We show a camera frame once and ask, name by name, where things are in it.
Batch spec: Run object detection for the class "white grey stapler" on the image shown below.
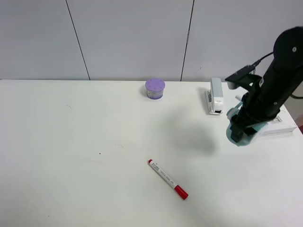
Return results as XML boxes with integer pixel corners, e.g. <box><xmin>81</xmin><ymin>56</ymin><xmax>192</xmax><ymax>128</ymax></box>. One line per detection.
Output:
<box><xmin>205</xmin><ymin>78</ymin><xmax>224</xmax><ymax>115</ymax></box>

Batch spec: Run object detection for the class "red white marker pen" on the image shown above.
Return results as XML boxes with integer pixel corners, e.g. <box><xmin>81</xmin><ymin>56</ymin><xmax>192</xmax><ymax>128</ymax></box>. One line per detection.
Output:
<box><xmin>147</xmin><ymin>159</ymin><xmax>188</xmax><ymax>200</ymax></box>

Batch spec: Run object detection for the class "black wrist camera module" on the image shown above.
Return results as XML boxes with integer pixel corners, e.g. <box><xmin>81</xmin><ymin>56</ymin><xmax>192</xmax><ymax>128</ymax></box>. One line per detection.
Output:
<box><xmin>225</xmin><ymin>65</ymin><xmax>261</xmax><ymax>91</ymax></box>

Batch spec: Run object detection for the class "black cable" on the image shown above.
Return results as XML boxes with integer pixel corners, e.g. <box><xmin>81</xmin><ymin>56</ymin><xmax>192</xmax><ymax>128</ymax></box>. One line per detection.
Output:
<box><xmin>252</xmin><ymin>52</ymin><xmax>275</xmax><ymax>68</ymax></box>

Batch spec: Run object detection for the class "teal crank pencil sharpener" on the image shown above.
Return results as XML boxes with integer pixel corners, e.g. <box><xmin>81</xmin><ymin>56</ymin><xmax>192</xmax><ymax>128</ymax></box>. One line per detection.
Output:
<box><xmin>226</xmin><ymin>93</ymin><xmax>269</xmax><ymax>147</ymax></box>

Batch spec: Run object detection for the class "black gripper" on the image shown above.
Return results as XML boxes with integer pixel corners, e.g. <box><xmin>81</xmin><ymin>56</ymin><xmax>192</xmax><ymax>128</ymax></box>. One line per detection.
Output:
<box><xmin>230</xmin><ymin>82</ymin><xmax>289</xmax><ymax>143</ymax></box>

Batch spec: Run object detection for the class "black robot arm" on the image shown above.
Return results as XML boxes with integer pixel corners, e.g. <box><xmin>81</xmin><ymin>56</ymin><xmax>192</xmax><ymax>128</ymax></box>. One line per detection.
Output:
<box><xmin>225</xmin><ymin>26</ymin><xmax>303</xmax><ymax>146</ymax></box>

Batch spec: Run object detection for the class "purple lidded round container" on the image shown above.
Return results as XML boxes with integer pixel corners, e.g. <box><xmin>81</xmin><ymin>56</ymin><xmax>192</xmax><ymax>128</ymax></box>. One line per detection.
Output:
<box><xmin>145</xmin><ymin>78</ymin><xmax>165</xmax><ymax>100</ymax></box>

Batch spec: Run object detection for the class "white flat cardboard box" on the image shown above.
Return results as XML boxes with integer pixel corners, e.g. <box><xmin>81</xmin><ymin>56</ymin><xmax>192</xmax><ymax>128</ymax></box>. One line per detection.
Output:
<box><xmin>257</xmin><ymin>112</ymin><xmax>297</xmax><ymax>137</ymax></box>

